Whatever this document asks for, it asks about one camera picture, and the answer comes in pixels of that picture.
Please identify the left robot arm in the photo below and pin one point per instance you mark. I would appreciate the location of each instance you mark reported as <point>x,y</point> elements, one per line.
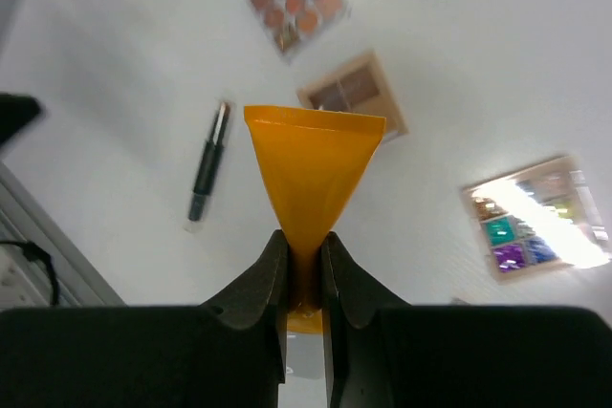
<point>17,112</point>

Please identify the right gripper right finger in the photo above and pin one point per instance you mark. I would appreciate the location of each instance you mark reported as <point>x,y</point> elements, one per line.
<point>357,368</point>

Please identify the aluminium rail frame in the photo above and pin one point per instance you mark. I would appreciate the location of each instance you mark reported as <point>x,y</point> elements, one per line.
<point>40,266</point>

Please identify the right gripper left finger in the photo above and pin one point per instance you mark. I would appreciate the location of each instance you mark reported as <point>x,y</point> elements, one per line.
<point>243,345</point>

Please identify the brown four-pan palette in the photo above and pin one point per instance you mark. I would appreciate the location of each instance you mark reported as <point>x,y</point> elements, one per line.
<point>358,86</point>

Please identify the nine-pan warm eyeshadow palette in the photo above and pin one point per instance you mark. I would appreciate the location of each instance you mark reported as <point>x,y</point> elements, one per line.
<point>293,25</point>

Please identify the black lipstick pen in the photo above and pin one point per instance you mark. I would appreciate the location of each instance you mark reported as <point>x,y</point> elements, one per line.
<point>209,164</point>

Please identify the orange cream tube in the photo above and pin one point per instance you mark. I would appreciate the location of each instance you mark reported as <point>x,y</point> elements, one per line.
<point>311,162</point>

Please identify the colourful eyeshadow palette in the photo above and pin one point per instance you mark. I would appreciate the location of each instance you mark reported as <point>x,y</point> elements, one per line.
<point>541,218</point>

